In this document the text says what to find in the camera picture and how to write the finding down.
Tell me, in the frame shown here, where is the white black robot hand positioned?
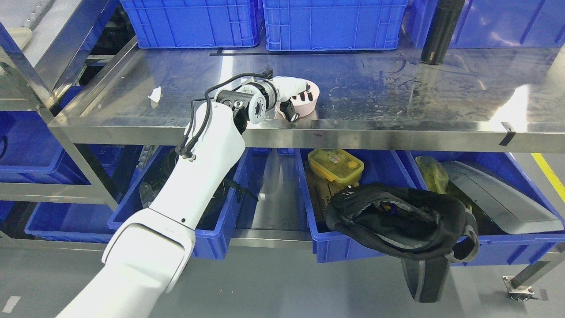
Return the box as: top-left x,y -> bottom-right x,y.
269,76 -> 312,122

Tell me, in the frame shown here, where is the pink plastic bowl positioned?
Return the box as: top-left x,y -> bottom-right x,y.
275,80 -> 320,121

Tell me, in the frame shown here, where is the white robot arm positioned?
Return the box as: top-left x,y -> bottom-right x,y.
58,73 -> 283,318

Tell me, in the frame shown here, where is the blue crate top middle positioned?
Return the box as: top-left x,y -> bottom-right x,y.
263,0 -> 408,52

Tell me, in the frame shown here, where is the blue crate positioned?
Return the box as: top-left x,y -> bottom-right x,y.
263,0 -> 408,52
121,0 -> 262,49
407,0 -> 565,49

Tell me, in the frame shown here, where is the blue bin under table middle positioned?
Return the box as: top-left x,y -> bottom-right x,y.
295,148 -> 424,263

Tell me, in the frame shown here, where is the blue bin under table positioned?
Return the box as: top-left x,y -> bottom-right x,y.
295,148 -> 424,263
397,150 -> 564,266
107,146 -> 257,260

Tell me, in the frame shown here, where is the steel shelf rack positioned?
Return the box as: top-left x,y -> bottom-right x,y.
1,0 -> 142,248

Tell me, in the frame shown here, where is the yellow lunch box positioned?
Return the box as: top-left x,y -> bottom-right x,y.
307,149 -> 365,186

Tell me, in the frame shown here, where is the stainless steel table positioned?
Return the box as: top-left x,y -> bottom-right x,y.
48,37 -> 565,301

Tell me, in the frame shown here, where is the white paper scrap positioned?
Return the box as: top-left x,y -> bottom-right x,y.
147,86 -> 162,109

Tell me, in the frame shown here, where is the blue crate top left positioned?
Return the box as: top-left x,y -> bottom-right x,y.
121,0 -> 262,49

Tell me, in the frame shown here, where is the blue bin under table left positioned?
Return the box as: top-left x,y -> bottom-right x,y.
107,146 -> 257,260

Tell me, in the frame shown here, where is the yellow green plastic bag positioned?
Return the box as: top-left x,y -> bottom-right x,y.
415,156 -> 449,194

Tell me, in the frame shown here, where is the black cylindrical bottle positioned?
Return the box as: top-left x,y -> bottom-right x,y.
421,0 -> 465,66

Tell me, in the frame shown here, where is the black fabric bag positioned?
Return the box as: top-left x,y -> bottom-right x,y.
325,182 -> 480,303

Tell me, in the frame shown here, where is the blue crate top right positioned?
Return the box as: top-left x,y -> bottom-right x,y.
407,0 -> 565,49

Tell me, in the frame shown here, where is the black tape strip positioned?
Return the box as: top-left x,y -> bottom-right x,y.
499,123 -> 516,147

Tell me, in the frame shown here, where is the grey plastic panel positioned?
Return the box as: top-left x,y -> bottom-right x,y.
441,161 -> 564,234

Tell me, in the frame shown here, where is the blue bin under table right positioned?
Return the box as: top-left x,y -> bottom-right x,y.
397,150 -> 564,266

